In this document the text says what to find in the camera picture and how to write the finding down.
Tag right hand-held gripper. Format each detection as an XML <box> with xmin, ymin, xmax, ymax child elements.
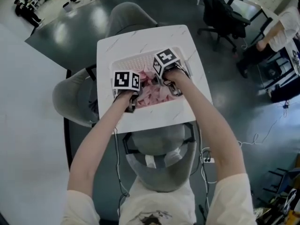
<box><xmin>153</xmin><ymin>48</ymin><xmax>190</xmax><ymax>97</ymax></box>

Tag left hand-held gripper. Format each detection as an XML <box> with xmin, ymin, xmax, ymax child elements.
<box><xmin>112</xmin><ymin>71</ymin><xmax>144</xmax><ymax>113</ymax></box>

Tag white plastic basket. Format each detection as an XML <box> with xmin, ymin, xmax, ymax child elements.
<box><xmin>109</xmin><ymin>46</ymin><xmax>194</xmax><ymax>111</ymax></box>

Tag pink clothes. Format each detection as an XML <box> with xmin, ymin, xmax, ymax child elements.
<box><xmin>137</xmin><ymin>64</ymin><xmax>175</xmax><ymax>109</ymax></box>

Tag person's left forearm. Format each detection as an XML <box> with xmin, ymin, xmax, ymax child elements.
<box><xmin>67</xmin><ymin>90</ymin><xmax>139</xmax><ymax>196</ymax></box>

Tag person's right forearm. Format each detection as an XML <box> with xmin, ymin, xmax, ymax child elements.
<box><xmin>163</xmin><ymin>69</ymin><xmax>247</xmax><ymax>185</ymax></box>

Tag white marble table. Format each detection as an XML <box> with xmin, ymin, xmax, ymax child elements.
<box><xmin>96</xmin><ymin>24</ymin><xmax>214</xmax><ymax>135</ymax></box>

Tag grey upholstered chair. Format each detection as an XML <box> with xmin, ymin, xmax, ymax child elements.
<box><xmin>122</xmin><ymin>122</ymin><xmax>198</xmax><ymax>193</ymax></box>
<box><xmin>105</xmin><ymin>2</ymin><xmax>158</xmax><ymax>38</ymax></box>
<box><xmin>52</xmin><ymin>64</ymin><xmax>100</xmax><ymax>128</ymax></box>

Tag black office chair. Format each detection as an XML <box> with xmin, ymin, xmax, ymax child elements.
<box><xmin>197</xmin><ymin>0</ymin><xmax>251</xmax><ymax>53</ymax></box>

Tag white office desk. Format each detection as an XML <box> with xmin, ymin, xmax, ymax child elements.
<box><xmin>226</xmin><ymin>0</ymin><xmax>281</xmax><ymax>44</ymax></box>

